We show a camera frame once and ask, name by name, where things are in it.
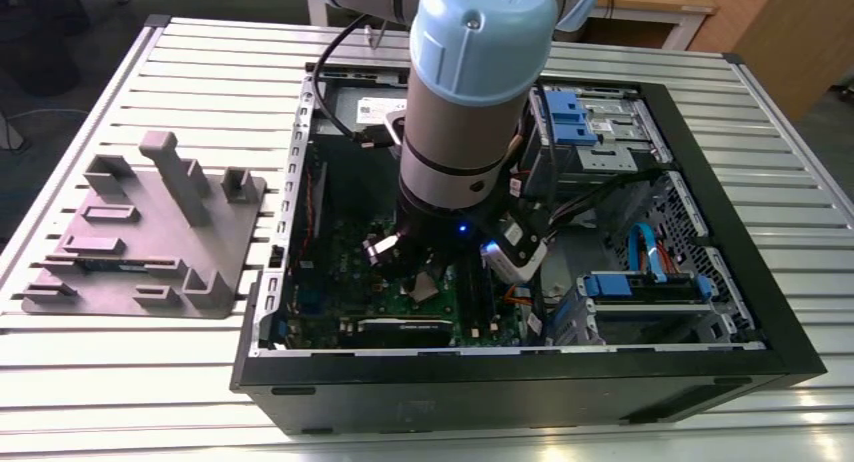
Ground black RAM slot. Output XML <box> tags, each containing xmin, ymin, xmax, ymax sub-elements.
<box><xmin>472</xmin><ymin>269</ymin><xmax>491</xmax><ymax>333</ymax></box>
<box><xmin>456</xmin><ymin>264</ymin><xmax>476</xmax><ymax>336</ymax></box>
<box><xmin>463</xmin><ymin>264</ymin><xmax>483</xmax><ymax>335</ymax></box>

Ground grey power supply unit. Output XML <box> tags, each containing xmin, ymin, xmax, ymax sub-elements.
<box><xmin>311</xmin><ymin>84</ymin><xmax>409</xmax><ymax>218</ymax></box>

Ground black graphics card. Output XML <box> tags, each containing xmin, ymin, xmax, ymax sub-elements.
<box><xmin>337</xmin><ymin>315</ymin><xmax>456</xmax><ymax>349</ymax></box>

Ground green motherboard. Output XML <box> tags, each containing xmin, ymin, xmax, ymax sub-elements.
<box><xmin>285</xmin><ymin>216</ymin><xmax>535</xmax><ymax>348</ymax></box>

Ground blue drive rails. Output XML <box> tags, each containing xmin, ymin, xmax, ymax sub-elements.
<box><xmin>540</xmin><ymin>289</ymin><xmax>580</xmax><ymax>347</ymax></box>

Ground white power supply label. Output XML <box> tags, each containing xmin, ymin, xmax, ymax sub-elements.
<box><xmin>355</xmin><ymin>97</ymin><xmax>408</xmax><ymax>128</ymax></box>

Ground hard disk in blue carrier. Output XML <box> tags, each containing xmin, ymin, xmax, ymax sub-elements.
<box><xmin>578</xmin><ymin>272</ymin><xmax>714</xmax><ymax>306</ymax></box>

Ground metal drive cage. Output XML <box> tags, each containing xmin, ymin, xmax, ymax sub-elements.
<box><xmin>516</xmin><ymin>84</ymin><xmax>674</xmax><ymax>199</ymax></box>

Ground black PC case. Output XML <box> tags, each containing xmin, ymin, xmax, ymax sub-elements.
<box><xmin>229</xmin><ymin>61</ymin><xmax>828</xmax><ymax>436</ymax></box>

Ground metal disk bay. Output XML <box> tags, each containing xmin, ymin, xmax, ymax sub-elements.
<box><xmin>543</xmin><ymin>271</ymin><xmax>766</xmax><ymax>351</ymax></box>

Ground grey parts rack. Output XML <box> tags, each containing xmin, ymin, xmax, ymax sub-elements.
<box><xmin>18</xmin><ymin>130</ymin><xmax>269</xmax><ymax>321</ymax></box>

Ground wooden desk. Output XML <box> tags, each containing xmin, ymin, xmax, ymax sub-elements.
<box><xmin>586</xmin><ymin>0</ymin><xmax>720</xmax><ymax>53</ymax></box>

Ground brown wooden cabinet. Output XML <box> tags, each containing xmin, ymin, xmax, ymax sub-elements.
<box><xmin>686</xmin><ymin>0</ymin><xmax>854</xmax><ymax>126</ymax></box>

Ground black chair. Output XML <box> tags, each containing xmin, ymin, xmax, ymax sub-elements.
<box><xmin>0</xmin><ymin>0</ymin><xmax>92</xmax><ymax>98</ymax></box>

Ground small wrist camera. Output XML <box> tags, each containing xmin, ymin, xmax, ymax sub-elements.
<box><xmin>361</xmin><ymin>233</ymin><xmax>404</xmax><ymax>266</ymax></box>

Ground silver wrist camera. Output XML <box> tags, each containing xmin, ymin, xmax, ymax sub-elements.
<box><xmin>477</xmin><ymin>221</ymin><xmax>550</xmax><ymax>284</ymax></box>

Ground orange wire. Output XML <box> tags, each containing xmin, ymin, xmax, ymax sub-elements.
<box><xmin>503</xmin><ymin>281</ymin><xmax>543</xmax><ymax>311</ymax></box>

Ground cable with brass ferrule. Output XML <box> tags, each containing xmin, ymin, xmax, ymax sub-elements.
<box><xmin>507</xmin><ymin>121</ymin><xmax>530</xmax><ymax>168</ymax></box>

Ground black wire bundle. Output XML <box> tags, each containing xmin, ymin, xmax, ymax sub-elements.
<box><xmin>532</xmin><ymin>170</ymin><xmax>672</xmax><ymax>283</ymax></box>

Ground blue drive bracket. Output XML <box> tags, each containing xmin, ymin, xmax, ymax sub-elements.
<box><xmin>551</xmin><ymin>115</ymin><xmax>600</xmax><ymax>147</ymax></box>
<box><xmin>544</xmin><ymin>90</ymin><xmax>583</xmax><ymax>129</ymax></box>

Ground blue disk wire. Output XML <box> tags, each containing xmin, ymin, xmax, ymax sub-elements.
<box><xmin>626</xmin><ymin>221</ymin><xmax>672</xmax><ymax>286</ymax></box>

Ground black camera cable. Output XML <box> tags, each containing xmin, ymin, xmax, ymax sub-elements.
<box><xmin>315</xmin><ymin>12</ymin><xmax>405</xmax><ymax>151</ymax></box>

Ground white table frame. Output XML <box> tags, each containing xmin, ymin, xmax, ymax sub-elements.
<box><xmin>105</xmin><ymin>0</ymin><xmax>333</xmax><ymax>27</ymax></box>

